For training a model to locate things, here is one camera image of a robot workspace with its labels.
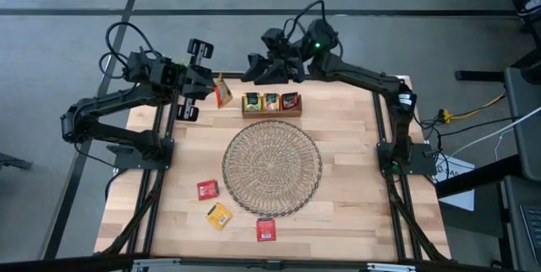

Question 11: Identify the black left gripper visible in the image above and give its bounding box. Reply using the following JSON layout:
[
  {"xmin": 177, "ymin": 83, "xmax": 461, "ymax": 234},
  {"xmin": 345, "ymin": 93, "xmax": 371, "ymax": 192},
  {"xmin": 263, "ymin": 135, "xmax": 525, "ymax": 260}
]
[{"xmin": 160, "ymin": 38, "xmax": 216, "ymax": 122}]

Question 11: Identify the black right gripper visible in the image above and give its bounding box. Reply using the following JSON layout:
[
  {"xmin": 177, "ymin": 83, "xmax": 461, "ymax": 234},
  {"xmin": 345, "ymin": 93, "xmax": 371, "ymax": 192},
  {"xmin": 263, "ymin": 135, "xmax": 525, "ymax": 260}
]
[{"xmin": 241, "ymin": 30, "xmax": 316, "ymax": 86}]

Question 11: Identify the red tea packet with barcode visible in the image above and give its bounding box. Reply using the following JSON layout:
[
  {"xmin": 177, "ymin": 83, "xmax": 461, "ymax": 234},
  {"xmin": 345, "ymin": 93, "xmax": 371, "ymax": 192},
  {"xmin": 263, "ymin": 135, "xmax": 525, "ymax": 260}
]
[{"xmin": 255, "ymin": 217, "xmax": 277, "ymax": 242}]

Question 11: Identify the wooden organizer box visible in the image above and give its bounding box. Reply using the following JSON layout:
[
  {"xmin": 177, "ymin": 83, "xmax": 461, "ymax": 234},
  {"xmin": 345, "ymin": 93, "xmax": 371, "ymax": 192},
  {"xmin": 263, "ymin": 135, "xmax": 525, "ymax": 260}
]
[{"xmin": 241, "ymin": 91, "xmax": 303, "ymax": 120}]

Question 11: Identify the round woven placemat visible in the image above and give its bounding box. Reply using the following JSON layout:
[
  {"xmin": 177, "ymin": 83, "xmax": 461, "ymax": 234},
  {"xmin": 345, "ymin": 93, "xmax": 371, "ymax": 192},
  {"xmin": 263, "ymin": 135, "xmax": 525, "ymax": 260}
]
[{"xmin": 221, "ymin": 119, "xmax": 323, "ymax": 218}]

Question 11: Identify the black stand foot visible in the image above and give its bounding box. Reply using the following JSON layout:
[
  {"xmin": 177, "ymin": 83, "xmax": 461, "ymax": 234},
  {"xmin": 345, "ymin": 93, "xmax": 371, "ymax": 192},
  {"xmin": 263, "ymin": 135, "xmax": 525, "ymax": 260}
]
[{"xmin": 0, "ymin": 152, "xmax": 34, "ymax": 172}]

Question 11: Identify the white box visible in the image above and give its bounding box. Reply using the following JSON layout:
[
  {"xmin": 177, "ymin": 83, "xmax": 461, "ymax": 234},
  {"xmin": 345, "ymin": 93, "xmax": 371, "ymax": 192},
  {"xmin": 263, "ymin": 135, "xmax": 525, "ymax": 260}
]
[{"xmin": 434, "ymin": 152, "xmax": 478, "ymax": 213}]

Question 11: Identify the dark grey desk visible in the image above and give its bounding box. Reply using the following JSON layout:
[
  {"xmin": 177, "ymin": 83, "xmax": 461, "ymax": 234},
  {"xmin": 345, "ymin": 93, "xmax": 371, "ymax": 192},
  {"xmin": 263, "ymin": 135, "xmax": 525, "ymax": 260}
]
[
  {"xmin": 434, "ymin": 155, "xmax": 541, "ymax": 272},
  {"xmin": 454, "ymin": 65, "xmax": 541, "ymax": 182}
]

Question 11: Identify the black keyboard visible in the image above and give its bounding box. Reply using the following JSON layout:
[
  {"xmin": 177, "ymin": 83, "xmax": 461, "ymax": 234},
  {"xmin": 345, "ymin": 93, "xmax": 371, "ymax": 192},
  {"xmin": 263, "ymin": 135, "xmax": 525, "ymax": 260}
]
[{"xmin": 519, "ymin": 203, "xmax": 541, "ymax": 261}]

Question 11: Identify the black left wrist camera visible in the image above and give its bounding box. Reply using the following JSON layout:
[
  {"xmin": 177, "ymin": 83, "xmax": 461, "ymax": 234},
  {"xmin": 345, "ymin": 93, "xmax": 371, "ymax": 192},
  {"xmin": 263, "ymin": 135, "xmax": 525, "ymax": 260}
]
[{"xmin": 159, "ymin": 61, "xmax": 183, "ymax": 90}]

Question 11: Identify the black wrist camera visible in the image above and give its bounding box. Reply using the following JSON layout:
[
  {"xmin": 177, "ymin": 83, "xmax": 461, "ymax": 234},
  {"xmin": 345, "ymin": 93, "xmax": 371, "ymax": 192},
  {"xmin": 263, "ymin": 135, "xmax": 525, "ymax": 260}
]
[
  {"xmin": 159, "ymin": 61, "xmax": 183, "ymax": 90},
  {"xmin": 260, "ymin": 27, "xmax": 289, "ymax": 52}
]

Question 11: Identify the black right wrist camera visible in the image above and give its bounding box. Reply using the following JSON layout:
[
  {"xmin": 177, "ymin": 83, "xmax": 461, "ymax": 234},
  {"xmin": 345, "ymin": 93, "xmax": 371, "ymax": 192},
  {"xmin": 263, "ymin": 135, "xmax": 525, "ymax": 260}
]
[{"xmin": 260, "ymin": 27, "xmax": 289, "ymax": 52}]

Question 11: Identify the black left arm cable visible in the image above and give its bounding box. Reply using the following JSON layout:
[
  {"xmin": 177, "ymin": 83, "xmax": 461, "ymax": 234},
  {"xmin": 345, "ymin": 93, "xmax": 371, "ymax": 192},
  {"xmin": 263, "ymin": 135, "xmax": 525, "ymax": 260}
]
[{"xmin": 99, "ymin": 21, "xmax": 161, "ymax": 81}]

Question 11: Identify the yellow cable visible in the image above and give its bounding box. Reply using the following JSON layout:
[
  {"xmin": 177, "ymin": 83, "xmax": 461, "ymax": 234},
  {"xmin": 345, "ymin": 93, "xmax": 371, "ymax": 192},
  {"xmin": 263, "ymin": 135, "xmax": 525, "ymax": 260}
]
[{"xmin": 439, "ymin": 92, "xmax": 508, "ymax": 123}]

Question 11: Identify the silver aluminium bracket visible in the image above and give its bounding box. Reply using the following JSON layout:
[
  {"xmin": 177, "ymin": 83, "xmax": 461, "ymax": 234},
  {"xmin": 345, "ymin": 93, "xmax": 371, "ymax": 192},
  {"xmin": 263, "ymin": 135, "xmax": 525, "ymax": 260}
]
[
  {"xmin": 131, "ymin": 262, "xmax": 171, "ymax": 272},
  {"xmin": 365, "ymin": 262, "xmax": 418, "ymax": 272}
]

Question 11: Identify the black aluminium table frame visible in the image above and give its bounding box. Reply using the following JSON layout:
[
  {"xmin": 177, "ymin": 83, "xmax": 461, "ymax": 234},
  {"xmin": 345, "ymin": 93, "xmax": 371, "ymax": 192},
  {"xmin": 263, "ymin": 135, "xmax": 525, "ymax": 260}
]
[{"xmin": 95, "ymin": 71, "xmax": 451, "ymax": 272}]

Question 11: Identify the white cable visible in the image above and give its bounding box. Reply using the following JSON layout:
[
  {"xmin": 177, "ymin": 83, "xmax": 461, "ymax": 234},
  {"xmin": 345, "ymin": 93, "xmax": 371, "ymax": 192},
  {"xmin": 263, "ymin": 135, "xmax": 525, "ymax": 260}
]
[{"xmin": 447, "ymin": 106, "xmax": 541, "ymax": 160}]

